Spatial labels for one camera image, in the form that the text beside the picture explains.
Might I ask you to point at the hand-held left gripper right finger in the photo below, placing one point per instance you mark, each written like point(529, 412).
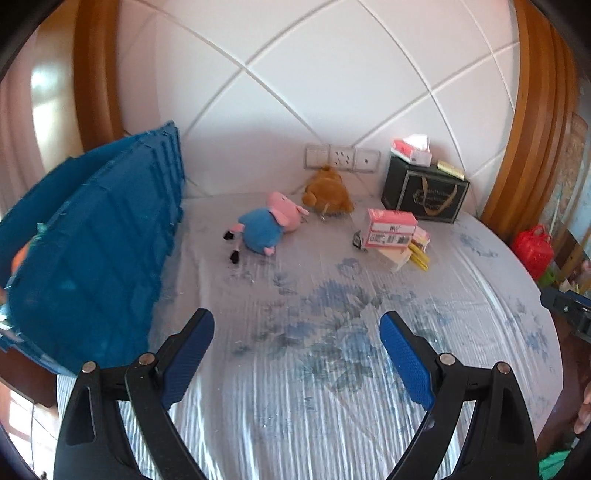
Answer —
point(408, 360)

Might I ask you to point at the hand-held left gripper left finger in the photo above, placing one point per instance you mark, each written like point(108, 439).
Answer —
point(187, 360)

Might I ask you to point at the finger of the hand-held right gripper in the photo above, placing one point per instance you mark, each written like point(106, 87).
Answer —
point(570, 309)

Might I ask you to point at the pink and yellow packet stack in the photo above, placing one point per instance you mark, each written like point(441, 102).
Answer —
point(420, 251)

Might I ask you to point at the pink cardboard box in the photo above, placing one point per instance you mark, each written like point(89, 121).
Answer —
point(390, 228)

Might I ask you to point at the blue plastic crate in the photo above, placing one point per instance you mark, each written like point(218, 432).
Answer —
point(92, 258)

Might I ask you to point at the pink pig plush toy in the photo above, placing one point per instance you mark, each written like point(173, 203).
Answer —
point(263, 228)

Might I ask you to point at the brown plush toy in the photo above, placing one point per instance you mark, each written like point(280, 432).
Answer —
point(328, 194)

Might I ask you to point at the person's right hand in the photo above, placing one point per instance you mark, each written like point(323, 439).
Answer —
point(584, 410)

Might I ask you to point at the small green item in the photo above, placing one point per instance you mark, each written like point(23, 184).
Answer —
point(552, 277)

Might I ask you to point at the red plastic basket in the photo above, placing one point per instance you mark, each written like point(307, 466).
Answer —
point(532, 251)

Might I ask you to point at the green cloth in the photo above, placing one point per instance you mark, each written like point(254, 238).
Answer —
point(556, 466)

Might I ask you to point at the black gift box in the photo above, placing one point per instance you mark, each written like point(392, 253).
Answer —
point(422, 194)

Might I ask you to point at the small gold box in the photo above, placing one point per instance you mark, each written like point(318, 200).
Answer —
point(450, 170)

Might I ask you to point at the orange toy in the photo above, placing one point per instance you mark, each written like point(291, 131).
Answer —
point(21, 259)

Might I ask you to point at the red and white tissue box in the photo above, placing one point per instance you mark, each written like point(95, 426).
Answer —
point(411, 150)

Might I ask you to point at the white padded headboard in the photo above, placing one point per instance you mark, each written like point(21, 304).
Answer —
point(323, 69)

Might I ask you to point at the wooden headboard post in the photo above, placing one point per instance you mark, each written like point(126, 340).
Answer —
point(531, 115)
point(94, 69)

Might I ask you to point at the white wall outlet plate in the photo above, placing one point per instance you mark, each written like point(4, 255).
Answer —
point(367, 161)

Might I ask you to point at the white wall socket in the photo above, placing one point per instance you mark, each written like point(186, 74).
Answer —
point(342, 158)

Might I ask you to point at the white wall switch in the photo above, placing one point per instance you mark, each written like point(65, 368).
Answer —
point(317, 156)

